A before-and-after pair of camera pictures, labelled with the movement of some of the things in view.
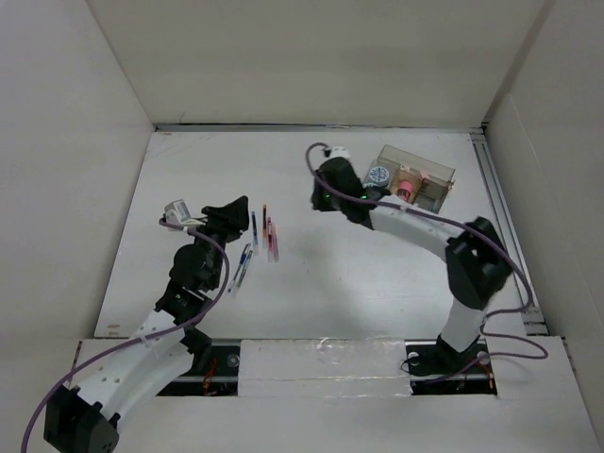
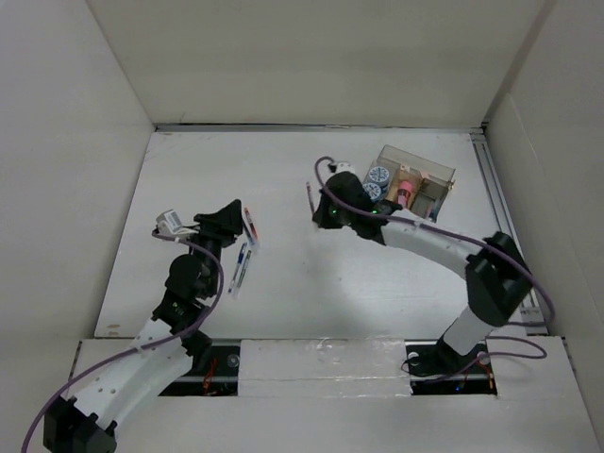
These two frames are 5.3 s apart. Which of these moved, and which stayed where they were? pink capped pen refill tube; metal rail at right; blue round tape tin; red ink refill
Moved: red ink refill
Stayed: blue round tape tin; pink capped pen refill tube; metal rail at right
